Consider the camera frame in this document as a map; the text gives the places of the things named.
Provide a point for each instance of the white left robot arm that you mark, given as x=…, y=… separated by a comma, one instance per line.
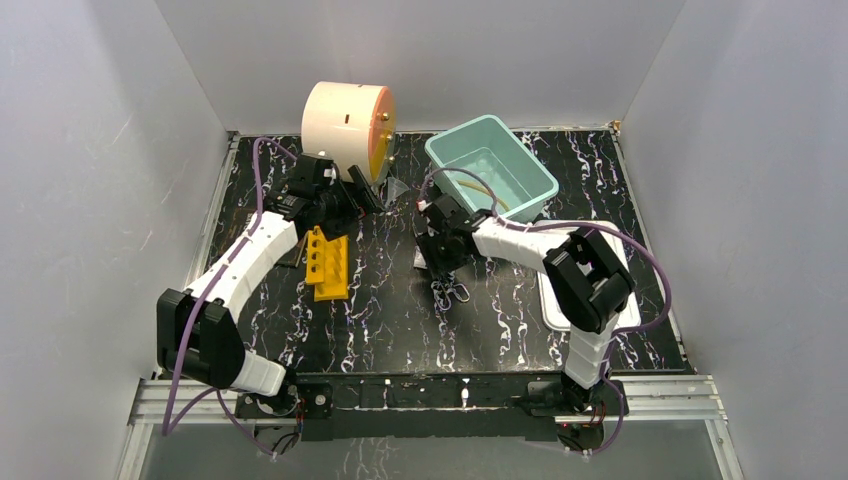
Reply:
x=197, y=334

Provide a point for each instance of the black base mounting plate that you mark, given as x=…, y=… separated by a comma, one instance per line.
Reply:
x=531, y=405

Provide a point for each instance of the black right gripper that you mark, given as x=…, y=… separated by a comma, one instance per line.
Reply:
x=434, y=261

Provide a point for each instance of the white cylindrical drum device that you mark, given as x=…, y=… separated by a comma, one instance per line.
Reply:
x=353, y=124

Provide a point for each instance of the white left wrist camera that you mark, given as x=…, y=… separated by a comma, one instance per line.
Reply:
x=327, y=168

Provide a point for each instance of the white bin lid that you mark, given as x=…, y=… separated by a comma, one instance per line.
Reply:
x=553, y=317

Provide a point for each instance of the yellow test tube rack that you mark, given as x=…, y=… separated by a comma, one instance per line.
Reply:
x=327, y=266

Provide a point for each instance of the clear plastic funnel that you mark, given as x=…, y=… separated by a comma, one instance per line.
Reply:
x=391, y=190

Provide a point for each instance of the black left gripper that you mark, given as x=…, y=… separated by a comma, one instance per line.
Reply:
x=354, y=198

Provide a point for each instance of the teal plastic bin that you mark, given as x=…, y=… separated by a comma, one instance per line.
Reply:
x=482, y=153

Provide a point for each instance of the small white plastic packet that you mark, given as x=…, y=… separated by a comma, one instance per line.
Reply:
x=419, y=261

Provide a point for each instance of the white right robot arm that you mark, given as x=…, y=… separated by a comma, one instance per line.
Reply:
x=589, y=281

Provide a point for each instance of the tan rubber tubing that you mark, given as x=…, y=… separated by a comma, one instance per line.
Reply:
x=490, y=195

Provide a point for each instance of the aluminium frame rail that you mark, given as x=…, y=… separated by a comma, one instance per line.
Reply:
x=650, y=398

